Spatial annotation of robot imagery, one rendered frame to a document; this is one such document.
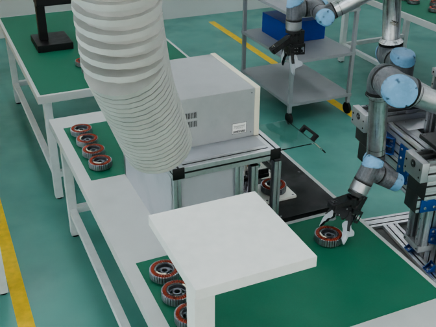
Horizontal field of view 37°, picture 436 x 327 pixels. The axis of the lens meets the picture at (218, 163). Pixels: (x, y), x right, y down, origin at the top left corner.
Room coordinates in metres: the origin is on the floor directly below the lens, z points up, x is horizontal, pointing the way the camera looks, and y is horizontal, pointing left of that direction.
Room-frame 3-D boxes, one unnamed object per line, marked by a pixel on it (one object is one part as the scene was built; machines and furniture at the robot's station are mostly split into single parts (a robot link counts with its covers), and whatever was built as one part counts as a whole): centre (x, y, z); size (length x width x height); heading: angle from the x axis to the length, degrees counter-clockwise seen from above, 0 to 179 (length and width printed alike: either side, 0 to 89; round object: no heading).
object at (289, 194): (2.45, -0.24, 0.78); 0.15 x 0.15 x 0.01; 24
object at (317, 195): (2.55, -0.18, 0.76); 0.64 x 0.47 x 0.02; 24
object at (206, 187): (2.10, 0.04, 0.91); 0.28 x 0.03 x 0.32; 114
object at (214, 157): (2.43, 0.10, 1.09); 0.68 x 0.44 x 0.05; 24
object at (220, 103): (2.44, 0.11, 1.22); 0.44 x 0.39 x 0.20; 24
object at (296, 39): (2.96, -0.36, 1.29); 0.09 x 0.08 x 0.12; 106
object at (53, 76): (4.65, 0.95, 0.37); 1.85 x 1.10 x 0.75; 24
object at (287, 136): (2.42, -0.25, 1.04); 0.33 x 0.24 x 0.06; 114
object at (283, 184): (2.45, -0.24, 0.80); 0.11 x 0.11 x 0.04
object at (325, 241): (2.12, -0.44, 0.77); 0.11 x 0.11 x 0.04
